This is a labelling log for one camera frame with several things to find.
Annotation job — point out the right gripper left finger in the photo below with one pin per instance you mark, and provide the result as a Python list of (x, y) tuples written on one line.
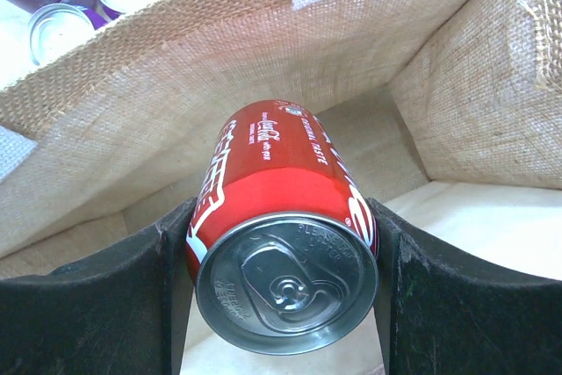
[(122, 310)]

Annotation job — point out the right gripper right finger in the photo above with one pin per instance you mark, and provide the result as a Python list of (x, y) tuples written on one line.
[(441, 310)]

